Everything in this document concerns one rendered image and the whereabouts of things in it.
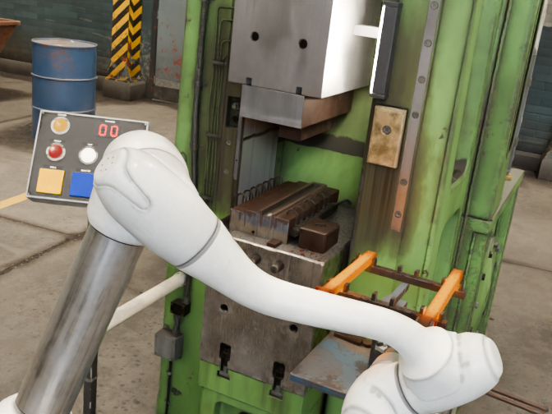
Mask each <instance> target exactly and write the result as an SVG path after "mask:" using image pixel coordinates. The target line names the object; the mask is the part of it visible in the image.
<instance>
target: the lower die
mask: <svg viewBox="0 0 552 414"><path fill-rule="evenodd" d="M312 183H315V184H319V185H323V186H320V187H318V188H316V189H315V190H313V191H311V192H310V193H308V194H306V195H304V196H303V197H301V198H299V199H297V200H295V201H293V202H292V203H290V204H289V205H286V206H284V207H283V208H281V209H279V210H277V211H276V212H274V213H272V217H271V218H270V217H267V216H264V215H262V210H264V209H267V208H268V207H270V206H271V205H274V204H276V203H278V202H279V201H281V200H283V199H285V198H287V197H289V196H290V195H292V194H294V193H296V192H298V191H300V190H301V189H303V188H305V187H307V186H309V185H311V184H312ZM322 190H327V191H329V192H330V194H331V199H330V204H332V203H337V202H338V195H339V190H338V189H334V188H330V187H327V185H326V184H323V183H319V182H311V183H307V182H301V181H299V182H290V181H286V182H284V183H283V184H280V185H278V186H276V187H274V188H272V190H268V191H266V192H264V193H262V194H260V195H259V196H256V197H254V198H253V199H250V200H248V201H247V202H243V203H241V204H239V205H237V206H235V207H233V208H231V212H230V221H229V228H230V229H233V230H236V231H239V232H244V233H248V234H251V235H254V236H257V237H263V238H266V239H269V240H272V239H273V238H275V239H278V240H281V241H282V243H283V244H288V243H289V242H291V241H292V240H294V239H295V238H297V237H299V236H300V235H299V236H297V237H292V236H290V232H291V230H292V228H294V224H295V221H296V214H295V213H294V212H292V211H291V212H289V213H288V215H286V213H287V211H288V210H290V209H293V208H294V207H295V206H299V204H300V203H302V202H305V201H306V200H308V199H310V198H311V197H312V196H315V195H316V194H317V193H320V192H322ZM323 194H324V195H325V197H326V201H325V207H326V206H327V204H328V203H329V193H328V192H326V191H325V192H323ZM318 197H319V198H320V201H321V202H320V210H322V207H323V204H324V197H323V196H322V195H318ZM312 200H313V201H314V202H315V214H316V213H317V209H318V206H319V201H318V199H316V198H313V199H312ZM306 203H307V204H308V205H309V206H310V213H309V218H310V217H311V214H312V212H313V203H312V202H311V201H307V202H306ZM301 207H302V208H303V209H304V217H303V221H305V220H306V216H307V210H308V208H307V206H306V205H301ZM295 210H296V212H297V214H298V219H297V225H298V224H299V223H300V221H301V213H302V211H301V209H299V208H295ZM251 231H255V233H252V232H251Z"/></svg>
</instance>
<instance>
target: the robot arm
mask: <svg viewBox="0 0 552 414"><path fill-rule="evenodd" d="M93 184H94V186H93V190H92V192H91V195H90V200H89V204H88V206H87V214H88V220H89V222H90V225H89V227H88V229H87V231H86V234H85V236H84V239H83V241H82V243H81V245H80V248H79V250H78V252H77V255H76V258H75V260H74V262H73V264H72V267H71V269H70V272H69V274H68V276H67V279H66V282H65V283H64V285H63V288H62V290H61V293H60V295H59V298H58V299H57V303H56V305H55V307H54V309H53V312H52V314H51V316H50V319H49V321H48V324H47V326H46V328H45V330H44V333H43V336H42V338H41V340H40V342H39V345H38V347H37V349H36V352H35V354H34V357H33V359H32V362H31V363H30V367H29V369H28V370H27V373H26V375H25V378H24V380H23V383H22V385H21V388H20V390H19V392H18V393H16V394H13V395H12V396H10V397H8V398H5V399H3V400H2V401H1V402H0V414H72V412H71V410H72V408H73V406H74V404H75V401H76V399H77V397H78V394H79V392H80V391H81V387H82V385H83V383H84V382H85V378H86V376H87V375H88V372H89V370H90V367H91V365H92V363H93V361H94V358H95V356H96V354H97V352H98V350H99V347H100V345H101V342H102V341H103V339H104V335H105V334H106V332H107V330H108V326H109V325H110V323H111V320H112V318H113V316H114V313H115V311H116V309H117V306H118V304H119V302H120V300H121V298H122V295H123V293H124V291H125V289H126V287H127V284H128V282H129V280H130V278H131V275H132V273H133V271H134V268H135V267H136V264H137V261H138V259H139V258H140V254H141V252H142V251H143V249H144V246H145V247H146V248H148V249H149V250H150V251H152V252H153V253H155V254H156V255H158V256H159V257H161V258H163V259H164V260H166V261H167V262H168V263H170V264H171V265H173V266H174V267H176V268H177V269H179V270H181V271H182V272H184V273H186V274H189V275H190V276H192V277H193V278H196V279H198V280H200V281H201V282H202V283H205V284H206V285H208V286H210V287H212V288H213V289H215V290H216V291H218V292H220V293H222V294H223V295H224V296H226V297H228V298H230V299H232V300H234V301H235V302H237V303H239V304H241V305H243V306H245V307H247V308H249V309H252V310H253V311H257V312H260V313H261V314H264V315H268V316H272V317H274V318H278V319H281V320H287V321H291V322H295V323H298V324H306V325H309V326H314V327H318V328H322V329H329V330H333V331H337V332H341V333H345V334H352V335H356V336H360V337H364V338H371V339H374V340H377V341H376V345H375V353H378V354H379V353H383V354H381V355H380V356H378V357H377V358H376V359H375V361H374V362H373V364H372V365H371V366H370V368H369V369H368V370H365V371H364V372H363V373H362V374H361V375H360V376H359V377H358V378H357V379H356V380H355V382H354V383H353V384H352V386H351V388H350V389H349V390H348V392H347V395H346V397H345V399H344V402H343V407H342V413H341V414H431V413H436V412H443V411H447V410H449V409H452V408H455V407H459V406H461V405H463V404H465V403H469V402H470V401H473V400H475V399H477V398H479V397H480V396H482V395H484V394H485V393H487V392H489V391H490V390H491V389H492V388H493V387H494V386H495V385H496V384H497V383H498V382H499V378H500V376H501V375H502V373H503V364H502V360H501V357H500V354H499V350H498V348H497V347H496V345H495V343H494V342H493V341H492V340H491V339H490V338H487V337H486V336H485V335H484V334H480V333H469V332H466V333H459V334H457V333H456V332H449V331H446V330H444V329H442V328H440V327H436V326H434V324H435V322H434V321H433V320H432V321H431V322H430V325H429V326H428V327H427V328H425V327H423V326H422V325H420V324H418V323H417V321H418V320H419V318H420V317H419V316H418V317H417V319H416V321H414V320H412V319H410V318H408V317H406V316H405V315H402V314H400V313H398V312H396V311H393V310H389V309H386V308H383V307H381V306H375V305H372V304H369V303H365V302H362V301H356V300H353V299H350V298H346V297H341V296H337V295H334V294H331V293H327V292H322V291H318V290H315V289H312V288H308V287H303V286H299V285H296V284H293V283H289V282H286V281H283V280H281V279H278V278H275V277H273V276H271V275H269V274H267V273H266V272H264V271H263V270H261V269H259V268H258V267H257V266H256V265H255V264H254V263H253V262H252V261H251V260H250V259H249V258H248V257H247V256H246V254H245V253H244V251H243V250H242V249H241V247H240V246H239V245H238V244H237V243H236V242H235V240H234V239H233V238H232V236H231V234H230V233H229V232H228V230H227V229H226V228H225V226H224V225H223V223H222V222H221V221H220V220H219V218H218V217H217V216H216V215H215V214H214V213H213V212H212V210H211V209H210V208H209V207H208V206H207V204H206V203H205V202H204V201H203V200H202V199H201V198H200V197H199V193H198V191H197V190H196V188H195V187H194V185H193V183H192V181H191V179H190V177H189V172H188V169H187V166H186V163H185V161H184V159H183V157H182V156H181V154H180V153H179V151H178V150H177V148H176V147H175V146H174V145H173V144H172V143H171V142H170V141H169V140H168V139H166V138H165V137H163V136H161V135H159V134H156V133H153V132H151V131H142V130H138V131H129V132H127V133H124V134H122V135H120V136H119V137H118V138H116V139H115V140H113V141H112V142H111V143H110V145H109V146H108V148H107V149H106V150H105V152H104V154H103V159H102V160H101V161H100V163H99V164H98V166H97V168H96V169H95V171H94V181H93Z"/></svg>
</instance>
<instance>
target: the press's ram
mask: <svg viewBox="0 0 552 414"><path fill-rule="evenodd" d="M381 3H382V0H235V7H234V17H233V27H232V45H231V54H230V63H229V73H228V81H230V82H234V83H239V84H243V85H249V84H251V85H252V86H256V87H260V88H266V89H270V90H278V91H282V92H287V93H292V94H300V93H301V95H305V96H309V97H313V98H318V99H322V98H325V97H329V96H331V95H335V94H340V93H343V92H346V91H349V90H354V89H358V88H361V87H364V86H368V85H369V84H370V74H371V68H372V62H373V57H374V51H375V41H376V39H378V38H379V34H380V27H378V24H379V18H380V8H381Z"/></svg>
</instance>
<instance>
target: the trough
mask: <svg viewBox="0 0 552 414"><path fill-rule="evenodd" d="M320 186H323V185H319V184H315V183H312V184H311V185H309V186H307V187H305V188H303V189H301V190H300V191H298V192H296V193H294V194H292V195H290V196H289V197H287V198H285V199H283V200H281V201H279V202H278V203H276V204H274V205H271V206H270V207H268V208H267V209H264V210H262V215H264V216H267V217H270V218H271V217H272V215H267V214H268V213H274V212H276V211H277V210H279V209H281V208H283V207H284V206H286V205H289V204H290V203H292V202H293V201H295V200H297V199H299V198H301V197H303V196H304V195H306V194H308V193H310V192H311V191H313V190H315V189H316V188H318V187H320Z"/></svg>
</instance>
